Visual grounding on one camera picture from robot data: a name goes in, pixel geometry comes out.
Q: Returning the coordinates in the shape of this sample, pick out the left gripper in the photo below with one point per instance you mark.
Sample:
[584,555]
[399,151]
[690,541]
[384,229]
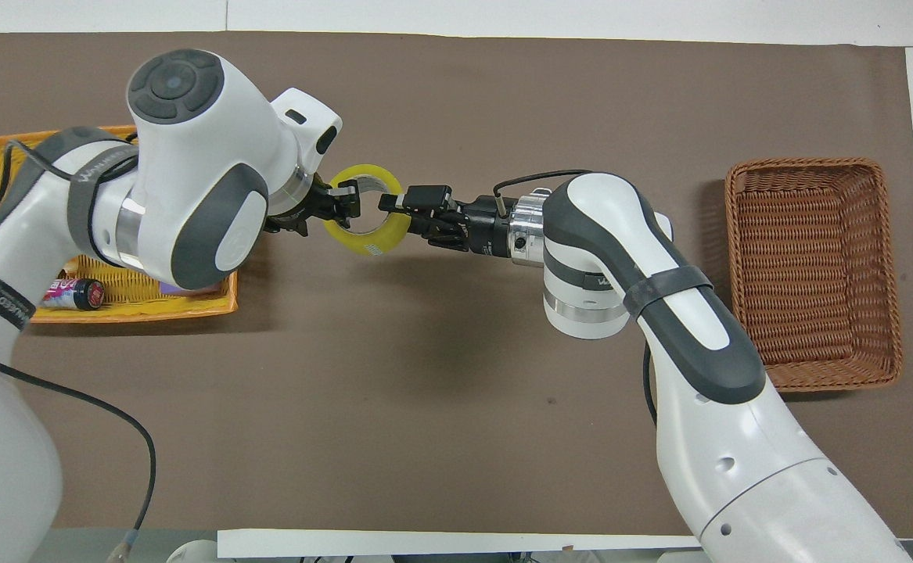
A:
[318,205]

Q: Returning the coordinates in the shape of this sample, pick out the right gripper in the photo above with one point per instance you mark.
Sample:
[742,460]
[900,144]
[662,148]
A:
[489,228]

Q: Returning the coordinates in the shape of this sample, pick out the yellow tape roll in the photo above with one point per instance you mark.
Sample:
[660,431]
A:
[388,234]

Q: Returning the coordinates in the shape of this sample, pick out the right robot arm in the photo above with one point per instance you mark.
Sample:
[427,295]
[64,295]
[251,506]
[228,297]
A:
[706,367]

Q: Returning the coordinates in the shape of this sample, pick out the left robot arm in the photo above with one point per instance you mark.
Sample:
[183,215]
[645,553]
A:
[198,148]

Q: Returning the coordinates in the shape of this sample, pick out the orange woven basket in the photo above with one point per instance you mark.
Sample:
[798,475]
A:
[151,301]

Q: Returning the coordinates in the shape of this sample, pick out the brown wicker basket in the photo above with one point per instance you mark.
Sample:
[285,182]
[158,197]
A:
[816,266]

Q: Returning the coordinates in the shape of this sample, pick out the purple item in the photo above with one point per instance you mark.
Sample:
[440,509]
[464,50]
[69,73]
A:
[174,288]

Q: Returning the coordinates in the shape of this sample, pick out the small bottle with black cap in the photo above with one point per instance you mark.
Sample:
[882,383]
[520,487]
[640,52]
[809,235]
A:
[80,293]

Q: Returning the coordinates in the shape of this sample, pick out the white board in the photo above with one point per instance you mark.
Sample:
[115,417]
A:
[456,543]

